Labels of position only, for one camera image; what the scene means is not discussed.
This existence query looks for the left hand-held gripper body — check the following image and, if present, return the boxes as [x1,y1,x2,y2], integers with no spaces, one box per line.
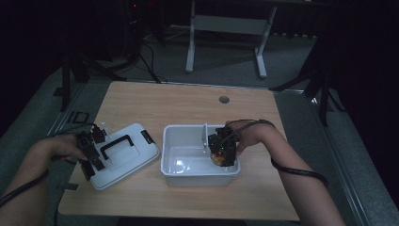
[75,121,109,159]

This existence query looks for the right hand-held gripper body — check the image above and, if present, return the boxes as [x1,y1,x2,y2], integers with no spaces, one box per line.
[199,122,242,158]

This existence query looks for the small round shiny jar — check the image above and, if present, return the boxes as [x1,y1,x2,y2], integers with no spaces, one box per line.
[210,150,227,167]

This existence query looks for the white lid with black handle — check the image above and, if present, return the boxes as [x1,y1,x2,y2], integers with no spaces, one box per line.
[80,122,161,192]

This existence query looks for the white plastic storage box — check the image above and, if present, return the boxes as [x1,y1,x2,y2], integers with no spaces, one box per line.
[160,123,242,188]

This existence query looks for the person's left hand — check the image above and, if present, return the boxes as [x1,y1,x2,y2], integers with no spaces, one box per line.
[40,133,89,163]

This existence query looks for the person's right hand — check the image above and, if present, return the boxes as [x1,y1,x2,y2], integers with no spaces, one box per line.
[225,120,278,157]

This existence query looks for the dark flat strip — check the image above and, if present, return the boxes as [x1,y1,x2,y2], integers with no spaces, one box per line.
[56,183,80,192]

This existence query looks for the black tripod stand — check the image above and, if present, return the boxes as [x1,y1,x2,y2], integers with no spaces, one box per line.
[268,59,347,127]
[53,46,128,113]

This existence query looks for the dark equipment tower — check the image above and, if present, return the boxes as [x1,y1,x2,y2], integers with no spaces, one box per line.
[123,0,144,59]

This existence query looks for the black rectangular floor bracket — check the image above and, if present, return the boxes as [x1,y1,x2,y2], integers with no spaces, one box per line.
[66,110,90,124]

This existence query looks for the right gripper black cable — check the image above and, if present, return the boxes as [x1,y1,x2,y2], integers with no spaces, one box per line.
[225,119,329,190]

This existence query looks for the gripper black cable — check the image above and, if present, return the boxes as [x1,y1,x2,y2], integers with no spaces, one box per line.
[0,122,97,209]
[225,119,329,190]

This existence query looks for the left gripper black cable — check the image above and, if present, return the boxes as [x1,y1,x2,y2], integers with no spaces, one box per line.
[0,122,97,209]

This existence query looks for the metal floor rail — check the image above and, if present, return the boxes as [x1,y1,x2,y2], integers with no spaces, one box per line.
[305,89,375,226]
[0,82,88,220]

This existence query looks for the black floor cables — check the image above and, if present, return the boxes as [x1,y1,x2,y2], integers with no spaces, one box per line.
[137,39,168,85]

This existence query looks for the white metal desk frame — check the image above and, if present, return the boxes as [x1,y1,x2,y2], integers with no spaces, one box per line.
[184,0,279,80]

